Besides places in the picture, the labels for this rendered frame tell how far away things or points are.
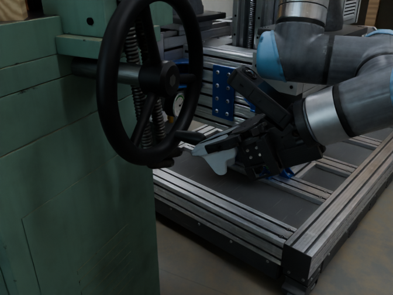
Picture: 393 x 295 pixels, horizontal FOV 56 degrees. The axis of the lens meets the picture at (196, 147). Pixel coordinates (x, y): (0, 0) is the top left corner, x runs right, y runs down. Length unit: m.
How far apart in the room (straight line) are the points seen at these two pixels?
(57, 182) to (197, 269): 0.78
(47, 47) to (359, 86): 0.48
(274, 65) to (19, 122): 0.41
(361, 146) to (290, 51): 1.35
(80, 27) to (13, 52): 0.11
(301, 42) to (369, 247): 1.15
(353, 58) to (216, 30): 0.93
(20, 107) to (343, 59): 0.49
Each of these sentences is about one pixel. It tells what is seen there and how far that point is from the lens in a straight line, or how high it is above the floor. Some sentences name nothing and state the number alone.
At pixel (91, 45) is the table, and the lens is 0.63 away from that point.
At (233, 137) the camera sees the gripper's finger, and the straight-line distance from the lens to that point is 0.55.
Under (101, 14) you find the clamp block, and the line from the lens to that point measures 0.63.
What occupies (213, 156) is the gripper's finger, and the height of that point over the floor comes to 0.70.
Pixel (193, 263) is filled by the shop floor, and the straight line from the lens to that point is 1.41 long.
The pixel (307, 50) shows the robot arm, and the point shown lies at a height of 0.86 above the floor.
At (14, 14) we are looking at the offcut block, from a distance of 0.65.
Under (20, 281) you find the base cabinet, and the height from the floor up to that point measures 0.47.
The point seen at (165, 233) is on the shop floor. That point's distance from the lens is 1.54.
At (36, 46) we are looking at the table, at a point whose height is 0.86.
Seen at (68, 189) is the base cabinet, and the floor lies 0.59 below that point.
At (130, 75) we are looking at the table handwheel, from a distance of 0.63.
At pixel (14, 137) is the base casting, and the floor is 0.73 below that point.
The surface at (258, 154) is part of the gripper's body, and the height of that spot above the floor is 0.72.
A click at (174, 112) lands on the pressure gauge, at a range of 0.91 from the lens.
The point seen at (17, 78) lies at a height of 0.82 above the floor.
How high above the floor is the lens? 0.98
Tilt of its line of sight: 27 degrees down
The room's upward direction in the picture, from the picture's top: straight up
